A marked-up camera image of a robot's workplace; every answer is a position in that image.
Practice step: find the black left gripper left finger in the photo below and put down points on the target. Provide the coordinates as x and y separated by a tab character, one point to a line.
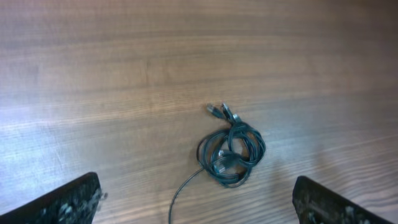
75	202

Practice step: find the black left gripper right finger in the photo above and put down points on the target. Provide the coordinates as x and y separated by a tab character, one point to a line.
314	203

